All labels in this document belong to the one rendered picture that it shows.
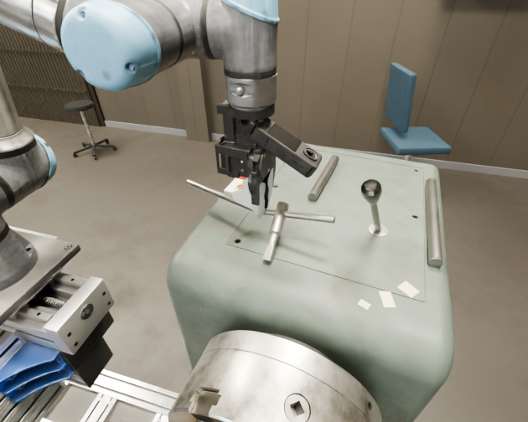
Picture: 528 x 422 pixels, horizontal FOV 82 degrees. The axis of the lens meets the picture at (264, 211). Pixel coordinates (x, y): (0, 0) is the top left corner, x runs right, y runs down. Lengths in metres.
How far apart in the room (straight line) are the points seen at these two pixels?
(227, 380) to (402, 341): 0.25
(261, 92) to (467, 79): 3.20
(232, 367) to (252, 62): 0.41
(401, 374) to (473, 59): 3.22
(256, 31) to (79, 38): 0.20
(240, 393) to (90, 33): 0.42
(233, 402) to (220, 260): 0.22
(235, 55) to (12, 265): 0.60
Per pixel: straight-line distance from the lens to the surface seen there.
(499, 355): 2.27
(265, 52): 0.44
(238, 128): 0.50
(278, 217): 0.55
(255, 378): 0.46
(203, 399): 0.49
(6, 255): 0.79
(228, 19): 0.44
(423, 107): 3.58
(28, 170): 0.80
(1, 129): 0.77
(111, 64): 0.34
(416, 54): 3.44
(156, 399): 1.59
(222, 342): 0.53
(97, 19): 0.34
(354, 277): 0.54
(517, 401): 2.16
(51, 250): 0.85
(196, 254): 0.57
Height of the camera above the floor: 1.65
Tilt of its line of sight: 38 degrees down
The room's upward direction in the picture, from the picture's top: straight up
